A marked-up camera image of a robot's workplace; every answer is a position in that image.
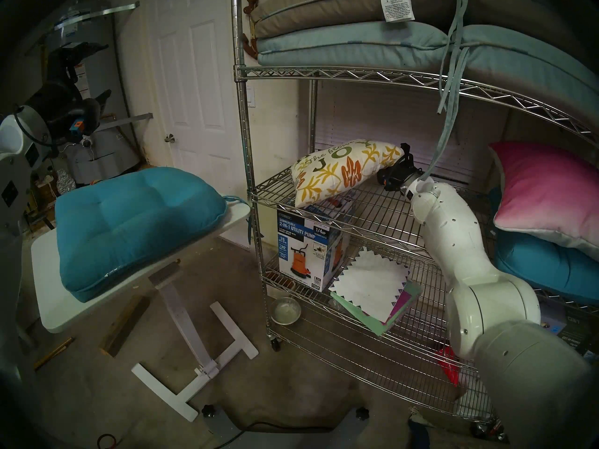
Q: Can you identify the red plastic item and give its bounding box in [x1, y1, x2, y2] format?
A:
[435, 343, 461, 385]

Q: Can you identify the white care label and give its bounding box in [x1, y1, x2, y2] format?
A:
[379, 0, 416, 23]

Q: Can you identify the dark blue rag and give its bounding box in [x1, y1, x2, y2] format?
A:
[407, 408, 431, 449]

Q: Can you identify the wooden plank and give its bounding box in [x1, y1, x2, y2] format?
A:
[101, 294, 151, 358]

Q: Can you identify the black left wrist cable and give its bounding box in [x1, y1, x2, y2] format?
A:
[14, 106, 61, 147]

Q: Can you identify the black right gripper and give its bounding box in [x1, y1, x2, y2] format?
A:
[377, 154, 424, 192]

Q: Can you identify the metal pet bowl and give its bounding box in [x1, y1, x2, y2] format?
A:
[271, 297, 302, 326]

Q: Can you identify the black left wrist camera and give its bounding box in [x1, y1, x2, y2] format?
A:
[47, 45, 80, 85]

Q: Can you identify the magenta paper sheet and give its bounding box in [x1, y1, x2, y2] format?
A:
[386, 294, 412, 325]

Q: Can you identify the metal heater strap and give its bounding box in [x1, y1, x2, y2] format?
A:
[51, 1, 140, 32]
[94, 113, 154, 133]

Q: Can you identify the utility pump cardboard box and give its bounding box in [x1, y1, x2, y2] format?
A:
[276, 196, 357, 292]

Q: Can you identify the tan bench cushion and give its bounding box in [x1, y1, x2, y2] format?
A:
[248, 0, 599, 56]

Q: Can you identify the floral HOPE JOY throw cushion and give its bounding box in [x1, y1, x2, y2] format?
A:
[291, 139, 405, 209]

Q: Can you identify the chrome wire shelving rack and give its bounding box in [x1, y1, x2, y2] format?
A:
[231, 0, 599, 423]

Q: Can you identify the green paper sheet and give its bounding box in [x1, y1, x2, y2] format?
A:
[330, 280, 422, 336]

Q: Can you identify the thin wooden stick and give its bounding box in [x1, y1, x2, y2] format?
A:
[34, 337, 75, 371]

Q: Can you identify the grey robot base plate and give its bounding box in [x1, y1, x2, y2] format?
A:
[204, 406, 370, 449]

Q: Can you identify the LED lamp box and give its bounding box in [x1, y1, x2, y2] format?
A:
[538, 303, 596, 357]

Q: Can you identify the teal tufted seat cushion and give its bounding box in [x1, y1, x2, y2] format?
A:
[55, 167, 251, 304]

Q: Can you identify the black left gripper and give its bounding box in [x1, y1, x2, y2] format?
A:
[22, 42, 113, 143]

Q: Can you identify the teal plain cushion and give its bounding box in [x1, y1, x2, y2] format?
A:
[491, 186, 599, 306]

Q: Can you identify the light blue bench cushion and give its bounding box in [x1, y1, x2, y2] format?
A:
[256, 22, 599, 126]

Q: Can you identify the grey water heater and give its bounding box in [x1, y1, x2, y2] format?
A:
[44, 4, 141, 184]

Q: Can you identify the pink throw pillow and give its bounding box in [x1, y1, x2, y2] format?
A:
[489, 141, 599, 261]

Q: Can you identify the white panel door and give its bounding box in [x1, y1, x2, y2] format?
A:
[145, 0, 244, 187]

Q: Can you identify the light blue tie strap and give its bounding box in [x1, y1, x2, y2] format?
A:
[419, 0, 471, 180]

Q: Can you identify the white overbed table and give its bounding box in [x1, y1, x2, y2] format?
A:
[30, 198, 259, 423]

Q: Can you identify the wooden anchor wall decoration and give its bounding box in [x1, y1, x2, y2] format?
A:
[241, 0, 259, 60]

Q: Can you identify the white zigzag-edged paper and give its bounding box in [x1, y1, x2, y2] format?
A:
[329, 247, 411, 323]

